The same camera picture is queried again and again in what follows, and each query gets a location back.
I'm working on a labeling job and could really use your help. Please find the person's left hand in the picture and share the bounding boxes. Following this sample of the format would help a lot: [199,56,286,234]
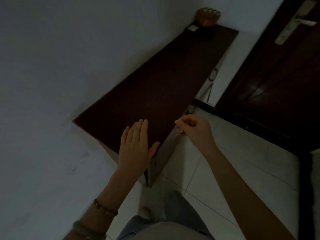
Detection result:
[117,119,160,173]

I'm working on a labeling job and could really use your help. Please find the person's right hand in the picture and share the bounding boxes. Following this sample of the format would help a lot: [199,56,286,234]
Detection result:
[174,114,219,158]

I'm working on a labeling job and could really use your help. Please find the golden bowl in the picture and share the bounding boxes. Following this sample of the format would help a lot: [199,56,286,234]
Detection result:
[195,7,222,27]

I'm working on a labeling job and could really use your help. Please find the person's right forearm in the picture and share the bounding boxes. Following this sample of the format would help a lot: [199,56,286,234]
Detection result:
[203,147,298,240]

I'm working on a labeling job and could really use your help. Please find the person's left forearm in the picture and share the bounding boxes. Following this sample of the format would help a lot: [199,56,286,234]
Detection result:
[62,168,146,240]

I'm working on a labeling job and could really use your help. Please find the dark wooden cabinet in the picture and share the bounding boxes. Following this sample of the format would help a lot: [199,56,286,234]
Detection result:
[72,24,239,188]

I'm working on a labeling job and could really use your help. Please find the white shoe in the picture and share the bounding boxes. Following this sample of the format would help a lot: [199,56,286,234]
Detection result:
[139,206,154,220]

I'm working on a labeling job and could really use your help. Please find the light blue jeans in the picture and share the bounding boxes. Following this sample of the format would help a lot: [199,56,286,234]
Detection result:
[116,191,215,240]

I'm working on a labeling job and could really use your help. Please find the dark wooden door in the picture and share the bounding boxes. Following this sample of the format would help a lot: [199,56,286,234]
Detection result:
[214,0,320,153]

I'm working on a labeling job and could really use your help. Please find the white shirt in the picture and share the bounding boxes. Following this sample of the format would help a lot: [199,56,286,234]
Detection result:
[136,221,213,240]

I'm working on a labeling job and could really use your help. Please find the pale jade bangle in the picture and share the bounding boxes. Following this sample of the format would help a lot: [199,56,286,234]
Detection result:
[72,220,107,240]

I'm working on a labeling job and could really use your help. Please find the thin wall cable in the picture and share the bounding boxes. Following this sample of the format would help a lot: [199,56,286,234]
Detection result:
[204,68,218,101]

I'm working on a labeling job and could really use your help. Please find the brown beaded bracelet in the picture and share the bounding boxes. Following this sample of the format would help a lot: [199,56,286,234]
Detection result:
[93,198,118,218]

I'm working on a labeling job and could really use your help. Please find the silver door handle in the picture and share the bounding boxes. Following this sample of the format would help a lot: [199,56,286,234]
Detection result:
[274,0,317,45]

